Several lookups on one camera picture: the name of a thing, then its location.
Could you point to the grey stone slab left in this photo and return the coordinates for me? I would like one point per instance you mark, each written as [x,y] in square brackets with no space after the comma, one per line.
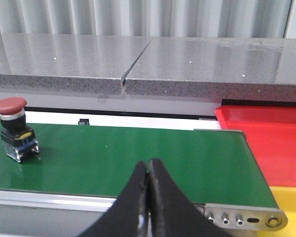
[64,63]

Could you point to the green conveyor belt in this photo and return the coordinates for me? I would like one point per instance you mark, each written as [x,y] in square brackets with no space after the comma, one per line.
[209,166]

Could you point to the red plastic tray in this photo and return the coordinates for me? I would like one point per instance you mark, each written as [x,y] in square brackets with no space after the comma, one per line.
[271,135]

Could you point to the grey stone slab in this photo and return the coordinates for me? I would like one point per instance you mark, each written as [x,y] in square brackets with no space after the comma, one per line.
[257,69]
[64,63]

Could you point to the white pleated curtain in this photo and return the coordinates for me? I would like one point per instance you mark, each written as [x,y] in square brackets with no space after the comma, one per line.
[150,18]

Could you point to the metal conveyor end bracket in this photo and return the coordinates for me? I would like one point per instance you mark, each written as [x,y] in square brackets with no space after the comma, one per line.
[241,217]

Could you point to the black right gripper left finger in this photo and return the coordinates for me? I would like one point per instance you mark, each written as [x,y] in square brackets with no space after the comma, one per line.
[128,216]

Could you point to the aluminium conveyor side rail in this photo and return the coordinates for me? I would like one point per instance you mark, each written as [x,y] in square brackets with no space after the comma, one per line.
[56,201]

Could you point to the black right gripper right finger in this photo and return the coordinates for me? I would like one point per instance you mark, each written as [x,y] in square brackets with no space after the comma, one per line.
[172,213]

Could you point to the yellow plastic tray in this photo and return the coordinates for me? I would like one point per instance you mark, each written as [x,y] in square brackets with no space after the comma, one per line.
[286,199]

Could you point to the red mushroom push button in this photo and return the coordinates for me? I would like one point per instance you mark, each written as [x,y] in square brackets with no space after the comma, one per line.
[18,139]

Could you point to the grey stone slab right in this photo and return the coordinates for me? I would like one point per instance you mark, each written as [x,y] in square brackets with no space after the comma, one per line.
[257,69]

